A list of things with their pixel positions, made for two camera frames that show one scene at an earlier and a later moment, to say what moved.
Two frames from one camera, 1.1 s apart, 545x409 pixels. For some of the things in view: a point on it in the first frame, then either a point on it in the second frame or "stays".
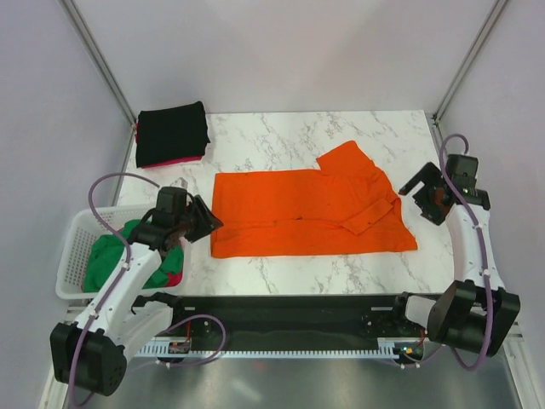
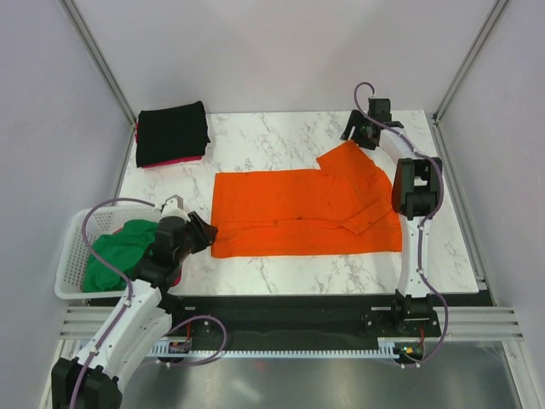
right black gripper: [427, 173] → [355, 118]
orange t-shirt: [346, 205] stays
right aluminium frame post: [491, 20] stays
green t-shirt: [104, 250] stays
